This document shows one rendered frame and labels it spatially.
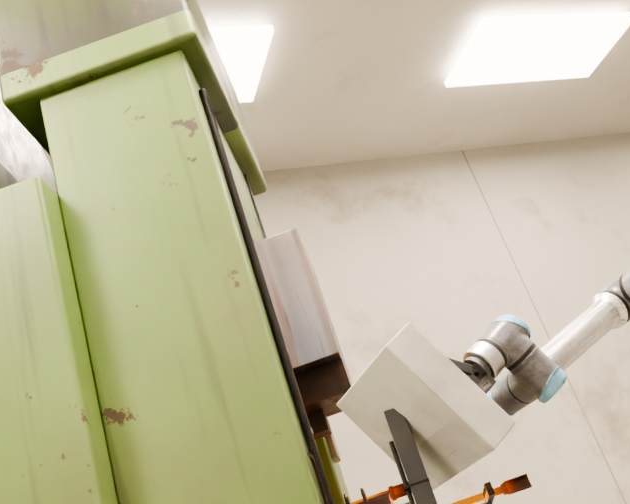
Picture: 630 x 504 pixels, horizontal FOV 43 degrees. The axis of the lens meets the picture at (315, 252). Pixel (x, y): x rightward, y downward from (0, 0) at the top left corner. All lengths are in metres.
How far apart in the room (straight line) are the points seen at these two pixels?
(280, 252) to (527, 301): 3.90
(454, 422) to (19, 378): 1.02
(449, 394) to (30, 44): 1.64
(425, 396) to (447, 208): 4.63
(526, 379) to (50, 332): 1.14
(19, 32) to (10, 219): 0.67
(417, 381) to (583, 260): 4.99
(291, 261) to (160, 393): 0.58
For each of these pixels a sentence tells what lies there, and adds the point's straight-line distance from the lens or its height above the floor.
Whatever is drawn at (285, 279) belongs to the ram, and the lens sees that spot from 2.28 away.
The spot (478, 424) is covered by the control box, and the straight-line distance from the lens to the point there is 1.58.
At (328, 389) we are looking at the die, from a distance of 2.22.
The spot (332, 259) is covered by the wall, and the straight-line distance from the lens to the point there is 5.58.
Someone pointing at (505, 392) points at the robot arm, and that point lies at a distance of 2.07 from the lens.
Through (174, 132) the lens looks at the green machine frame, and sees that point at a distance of 2.26.
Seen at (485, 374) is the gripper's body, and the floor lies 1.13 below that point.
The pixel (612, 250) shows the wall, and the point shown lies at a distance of 6.72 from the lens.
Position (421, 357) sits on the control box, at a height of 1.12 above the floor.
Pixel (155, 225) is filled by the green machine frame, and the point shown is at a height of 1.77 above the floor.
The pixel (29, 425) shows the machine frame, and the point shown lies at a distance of 1.98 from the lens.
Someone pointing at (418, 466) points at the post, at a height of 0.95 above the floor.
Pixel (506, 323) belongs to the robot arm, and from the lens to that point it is 1.99.
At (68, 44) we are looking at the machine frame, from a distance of 2.53.
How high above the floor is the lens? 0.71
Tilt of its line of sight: 25 degrees up
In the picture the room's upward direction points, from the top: 19 degrees counter-clockwise
